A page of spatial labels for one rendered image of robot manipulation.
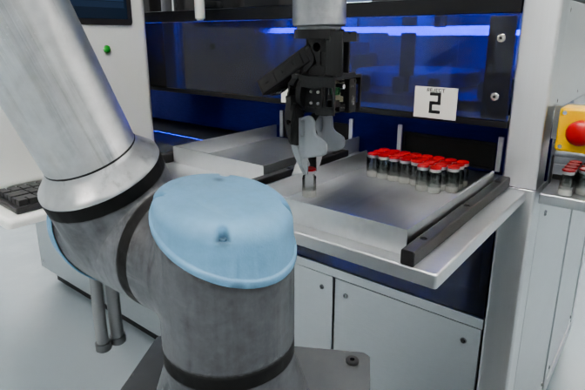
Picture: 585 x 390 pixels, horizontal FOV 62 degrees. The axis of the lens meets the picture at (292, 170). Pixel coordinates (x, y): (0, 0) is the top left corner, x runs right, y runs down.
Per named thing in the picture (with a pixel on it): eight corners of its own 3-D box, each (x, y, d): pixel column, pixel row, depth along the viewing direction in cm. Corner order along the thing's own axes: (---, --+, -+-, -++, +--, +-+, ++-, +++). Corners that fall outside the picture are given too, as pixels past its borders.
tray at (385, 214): (365, 166, 101) (365, 150, 100) (492, 190, 86) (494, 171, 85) (252, 210, 76) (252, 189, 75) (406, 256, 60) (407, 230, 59)
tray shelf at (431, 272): (261, 141, 134) (261, 135, 133) (535, 190, 92) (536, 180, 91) (103, 180, 98) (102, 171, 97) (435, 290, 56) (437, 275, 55)
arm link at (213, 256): (228, 403, 35) (220, 228, 31) (121, 334, 43) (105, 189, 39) (323, 326, 44) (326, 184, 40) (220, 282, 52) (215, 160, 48)
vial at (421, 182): (418, 187, 87) (420, 162, 85) (429, 189, 85) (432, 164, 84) (413, 190, 85) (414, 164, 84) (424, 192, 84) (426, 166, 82)
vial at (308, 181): (307, 192, 77) (307, 167, 76) (319, 196, 76) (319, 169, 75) (299, 196, 76) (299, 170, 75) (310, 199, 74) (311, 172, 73)
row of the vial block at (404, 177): (369, 173, 95) (371, 151, 94) (460, 191, 84) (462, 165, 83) (364, 176, 94) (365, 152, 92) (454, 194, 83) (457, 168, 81)
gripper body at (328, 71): (332, 121, 65) (333, 29, 62) (283, 115, 71) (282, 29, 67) (361, 114, 71) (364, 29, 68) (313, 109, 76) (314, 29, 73)
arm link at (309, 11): (280, -4, 66) (315, -1, 72) (281, 30, 68) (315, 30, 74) (326, -7, 62) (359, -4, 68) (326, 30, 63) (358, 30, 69)
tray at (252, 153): (275, 137, 130) (275, 124, 129) (359, 151, 115) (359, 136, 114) (173, 162, 105) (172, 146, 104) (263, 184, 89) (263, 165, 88)
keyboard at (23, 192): (151, 164, 133) (150, 155, 132) (182, 172, 124) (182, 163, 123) (-11, 200, 103) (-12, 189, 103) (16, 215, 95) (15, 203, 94)
